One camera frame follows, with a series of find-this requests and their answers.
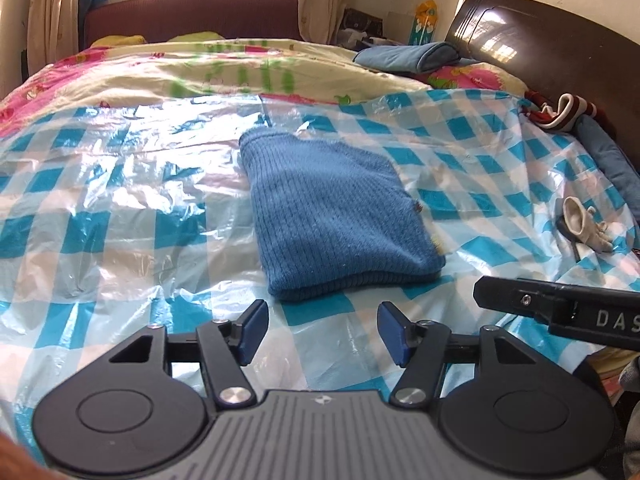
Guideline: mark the blue yellow-striped knit sweater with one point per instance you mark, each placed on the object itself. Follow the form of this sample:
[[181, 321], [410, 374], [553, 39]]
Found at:
[[325, 220]]

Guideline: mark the floral cream pink quilt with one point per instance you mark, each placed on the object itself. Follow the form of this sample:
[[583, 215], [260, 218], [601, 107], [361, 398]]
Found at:
[[150, 75]]

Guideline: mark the dark box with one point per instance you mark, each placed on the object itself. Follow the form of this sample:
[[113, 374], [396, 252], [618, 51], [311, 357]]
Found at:
[[360, 22]]

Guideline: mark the yellow-green cushion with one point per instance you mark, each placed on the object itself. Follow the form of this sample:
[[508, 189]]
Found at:
[[195, 36]]

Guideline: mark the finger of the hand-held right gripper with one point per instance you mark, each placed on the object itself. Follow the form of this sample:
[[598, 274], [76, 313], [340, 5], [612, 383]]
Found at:
[[510, 296], [590, 288]]

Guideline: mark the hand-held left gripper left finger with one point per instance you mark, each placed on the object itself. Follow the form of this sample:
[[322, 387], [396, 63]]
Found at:
[[252, 334]]

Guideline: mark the dark wooden headboard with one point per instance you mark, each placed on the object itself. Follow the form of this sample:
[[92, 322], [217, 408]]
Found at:
[[550, 45]]

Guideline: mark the red white striped cloth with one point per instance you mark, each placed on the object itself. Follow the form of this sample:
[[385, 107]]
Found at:
[[565, 115]]

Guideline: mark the beige curtain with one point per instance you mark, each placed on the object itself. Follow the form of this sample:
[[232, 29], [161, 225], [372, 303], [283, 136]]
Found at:
[[55, 5], [325, 0]]

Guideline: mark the yellow cushion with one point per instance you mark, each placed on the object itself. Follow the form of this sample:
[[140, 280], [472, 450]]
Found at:
[[120, 41]]

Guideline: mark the maroon upholstered bench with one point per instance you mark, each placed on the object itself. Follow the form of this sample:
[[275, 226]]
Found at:
[[200, 12]]

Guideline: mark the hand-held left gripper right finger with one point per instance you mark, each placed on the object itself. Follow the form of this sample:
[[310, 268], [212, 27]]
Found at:
[[392, 334]]

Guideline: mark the beige glove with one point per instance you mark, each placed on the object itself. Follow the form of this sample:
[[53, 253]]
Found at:
[[575, 220]]

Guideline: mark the blue-grey bolster pillow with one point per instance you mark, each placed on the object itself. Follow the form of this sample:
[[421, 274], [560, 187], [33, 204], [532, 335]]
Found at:
[[610, 155]]

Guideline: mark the blue white checkered plastic sheet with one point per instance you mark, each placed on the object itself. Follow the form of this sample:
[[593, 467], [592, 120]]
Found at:
[[125, 200]]

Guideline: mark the folded blue cloth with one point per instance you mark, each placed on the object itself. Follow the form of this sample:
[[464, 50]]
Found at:
[[405, 57]]

